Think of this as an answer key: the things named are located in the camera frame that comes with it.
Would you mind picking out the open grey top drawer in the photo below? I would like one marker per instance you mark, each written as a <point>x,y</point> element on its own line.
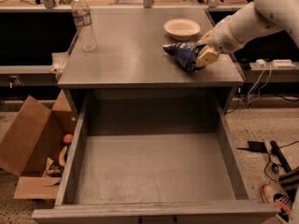
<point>153,157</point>

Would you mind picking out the black bar on floor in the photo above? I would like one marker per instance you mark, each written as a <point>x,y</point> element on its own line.
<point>277,151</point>

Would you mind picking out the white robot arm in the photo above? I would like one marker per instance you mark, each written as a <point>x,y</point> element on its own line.
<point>258,18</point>

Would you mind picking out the orange sneaker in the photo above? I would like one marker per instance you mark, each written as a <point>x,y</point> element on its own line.
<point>283,202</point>

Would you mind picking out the white paper bowl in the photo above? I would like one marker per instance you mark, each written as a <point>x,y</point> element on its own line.
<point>182,29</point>

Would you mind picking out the white power strip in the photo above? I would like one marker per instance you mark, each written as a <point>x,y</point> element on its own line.
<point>277,64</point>

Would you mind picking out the black power adapter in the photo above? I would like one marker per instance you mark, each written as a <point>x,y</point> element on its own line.
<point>255,146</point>

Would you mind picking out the yellow banana in box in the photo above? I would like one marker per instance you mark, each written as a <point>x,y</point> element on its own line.
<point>63,156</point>

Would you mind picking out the orange fruit in box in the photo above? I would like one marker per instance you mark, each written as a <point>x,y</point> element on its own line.
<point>68,138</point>

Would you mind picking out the open cardboard box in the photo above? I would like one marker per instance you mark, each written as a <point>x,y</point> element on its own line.
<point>33,143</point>

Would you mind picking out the blue chip bag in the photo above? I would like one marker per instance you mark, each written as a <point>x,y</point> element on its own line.
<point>185,54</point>

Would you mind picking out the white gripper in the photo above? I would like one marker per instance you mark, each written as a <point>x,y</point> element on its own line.
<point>222,37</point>

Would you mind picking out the grey cabinet with top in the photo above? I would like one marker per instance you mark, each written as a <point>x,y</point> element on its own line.
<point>132,74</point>

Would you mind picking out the clear plastic water bottle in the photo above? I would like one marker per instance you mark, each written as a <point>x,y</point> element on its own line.
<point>83,22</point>

